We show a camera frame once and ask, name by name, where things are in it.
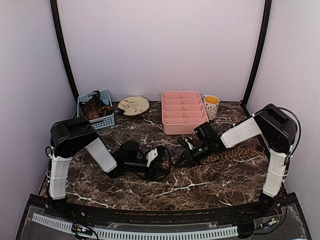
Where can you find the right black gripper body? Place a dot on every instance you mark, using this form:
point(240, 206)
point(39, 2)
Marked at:
point(202, 153)

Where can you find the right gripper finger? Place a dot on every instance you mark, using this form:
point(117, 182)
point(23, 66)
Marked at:
point(183, 164)
point(184, 157)

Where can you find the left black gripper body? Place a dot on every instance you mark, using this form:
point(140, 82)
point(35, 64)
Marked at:
point(131, 166)

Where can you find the brown floral tie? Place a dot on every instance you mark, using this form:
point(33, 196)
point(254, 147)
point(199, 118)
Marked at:
point(236, 153)

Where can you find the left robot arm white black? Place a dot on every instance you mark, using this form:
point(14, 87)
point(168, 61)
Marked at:
point(68, 137)

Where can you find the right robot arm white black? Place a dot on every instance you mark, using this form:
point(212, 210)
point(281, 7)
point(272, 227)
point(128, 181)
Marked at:
point(279, 127)

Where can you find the dark brown ties in basket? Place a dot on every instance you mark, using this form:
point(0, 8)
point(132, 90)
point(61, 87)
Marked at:
point(95, 108)

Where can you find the white mug yellow inside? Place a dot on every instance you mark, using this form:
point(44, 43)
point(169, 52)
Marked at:
point(211, 105)

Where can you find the pink divided organizer tray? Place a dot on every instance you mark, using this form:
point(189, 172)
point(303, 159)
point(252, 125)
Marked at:
point(182, 112)

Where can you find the round floral plate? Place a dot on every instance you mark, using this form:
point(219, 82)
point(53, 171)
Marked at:
point(133, 105)

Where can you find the small green circuit board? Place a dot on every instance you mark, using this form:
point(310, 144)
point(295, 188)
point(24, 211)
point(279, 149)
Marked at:
point(81, 230)

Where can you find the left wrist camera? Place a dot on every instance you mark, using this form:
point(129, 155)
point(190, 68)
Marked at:
point(130, 152)

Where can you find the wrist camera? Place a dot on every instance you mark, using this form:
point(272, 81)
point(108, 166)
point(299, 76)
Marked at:
point(187, 143)
point(130, 152)

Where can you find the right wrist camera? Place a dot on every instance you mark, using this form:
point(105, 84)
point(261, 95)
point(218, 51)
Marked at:
point(187, 143)

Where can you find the black front rail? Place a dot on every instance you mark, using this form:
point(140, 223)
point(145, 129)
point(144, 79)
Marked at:
point(98, 215)

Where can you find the grey slotted cable duct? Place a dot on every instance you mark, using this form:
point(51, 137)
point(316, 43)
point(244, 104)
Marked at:
point(126, 231)

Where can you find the right black frame post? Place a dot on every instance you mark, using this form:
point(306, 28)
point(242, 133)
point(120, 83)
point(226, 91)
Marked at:
point(258, 53)

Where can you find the black frame post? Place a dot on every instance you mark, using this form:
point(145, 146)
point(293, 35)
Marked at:
point(258, 53)
point(62, 48)

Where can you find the left black frame post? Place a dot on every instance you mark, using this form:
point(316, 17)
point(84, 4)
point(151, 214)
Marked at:
point(62, 48)

